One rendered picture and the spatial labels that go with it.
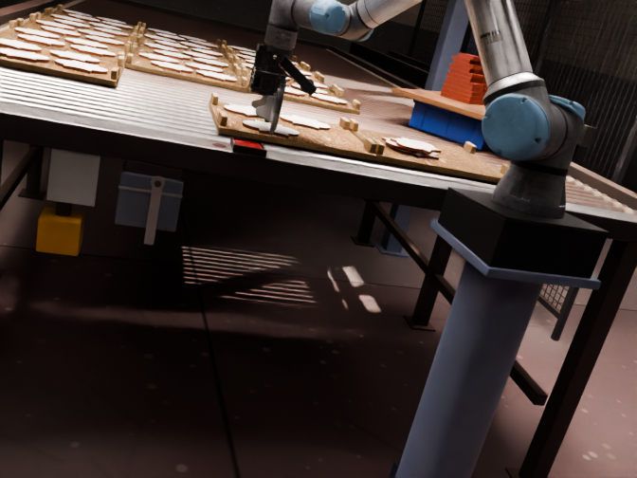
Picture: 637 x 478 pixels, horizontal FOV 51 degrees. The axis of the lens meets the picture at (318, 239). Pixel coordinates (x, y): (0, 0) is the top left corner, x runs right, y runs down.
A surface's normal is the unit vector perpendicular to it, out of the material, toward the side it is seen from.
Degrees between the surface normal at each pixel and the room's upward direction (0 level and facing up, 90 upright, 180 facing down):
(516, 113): 94
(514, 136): 94
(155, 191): 90
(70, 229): 90
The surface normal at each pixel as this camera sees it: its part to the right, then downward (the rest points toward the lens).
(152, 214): 0.20, 0.37
